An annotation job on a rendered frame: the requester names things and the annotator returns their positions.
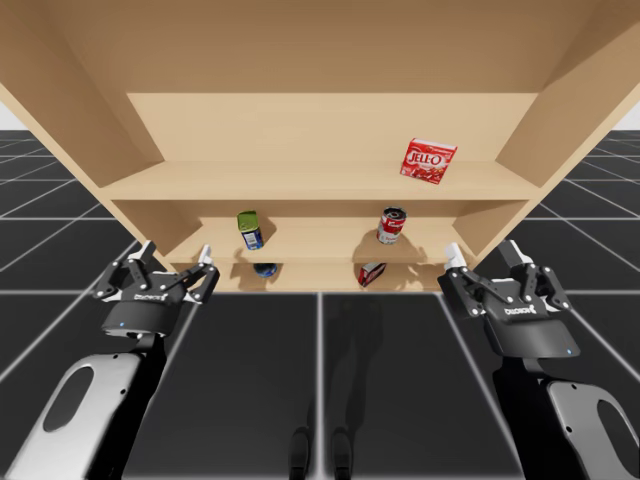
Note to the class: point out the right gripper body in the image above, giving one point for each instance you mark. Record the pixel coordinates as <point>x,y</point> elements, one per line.
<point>525,325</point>

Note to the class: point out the blue flat can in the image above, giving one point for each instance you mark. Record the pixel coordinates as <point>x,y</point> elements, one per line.
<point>265,270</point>

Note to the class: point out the green and blue rectangular can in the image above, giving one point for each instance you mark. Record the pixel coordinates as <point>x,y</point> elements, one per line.
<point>250,230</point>

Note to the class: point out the red and white can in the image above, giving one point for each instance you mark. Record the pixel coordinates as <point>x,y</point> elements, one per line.
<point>392,226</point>

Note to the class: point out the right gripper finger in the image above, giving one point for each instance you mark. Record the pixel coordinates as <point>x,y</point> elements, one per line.
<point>462,282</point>
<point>537,277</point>

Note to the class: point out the pale wooden shelf unit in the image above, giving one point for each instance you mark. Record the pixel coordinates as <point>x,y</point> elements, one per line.
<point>310,125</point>

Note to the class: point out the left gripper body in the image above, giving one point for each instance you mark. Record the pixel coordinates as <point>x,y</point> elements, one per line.
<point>142,310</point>

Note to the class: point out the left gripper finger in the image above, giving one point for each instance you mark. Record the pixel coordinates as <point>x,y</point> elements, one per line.
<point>125,272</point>
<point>197,277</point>

